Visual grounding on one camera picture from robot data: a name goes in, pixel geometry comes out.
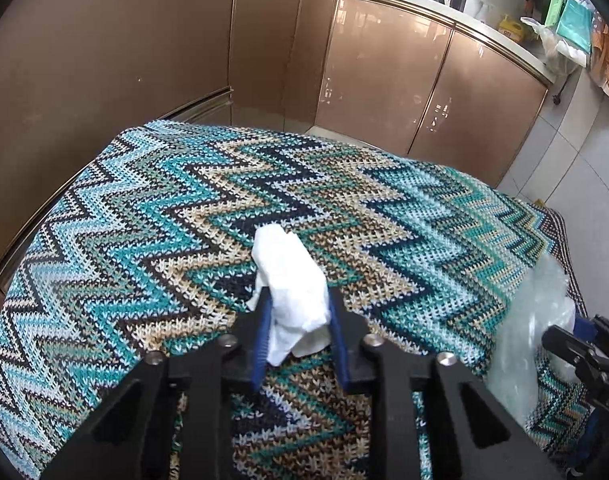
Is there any zigzag knit tablecloth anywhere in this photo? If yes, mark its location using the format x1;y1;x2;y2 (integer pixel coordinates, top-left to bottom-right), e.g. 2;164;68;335
0;120;570;479

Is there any brown kitchen cabinet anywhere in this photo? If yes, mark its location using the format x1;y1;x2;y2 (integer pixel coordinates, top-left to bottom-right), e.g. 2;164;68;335
0;0;557;311

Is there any clear plastic bag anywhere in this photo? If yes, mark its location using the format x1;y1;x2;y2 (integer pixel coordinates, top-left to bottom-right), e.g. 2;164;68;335
485;254;576;426

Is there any yellow bottle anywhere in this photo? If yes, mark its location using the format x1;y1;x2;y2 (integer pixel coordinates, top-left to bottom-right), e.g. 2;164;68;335
498;14;526;44

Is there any white plastic bag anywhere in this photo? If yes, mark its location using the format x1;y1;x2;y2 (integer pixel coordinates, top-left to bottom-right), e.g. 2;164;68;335
521;16;588;76

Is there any white tissue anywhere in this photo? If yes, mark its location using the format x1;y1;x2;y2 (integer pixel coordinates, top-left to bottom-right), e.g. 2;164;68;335
247;223;331;367

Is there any teal gift bag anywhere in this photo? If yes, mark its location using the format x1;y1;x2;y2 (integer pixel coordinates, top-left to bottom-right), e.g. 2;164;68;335
556;0;593;53

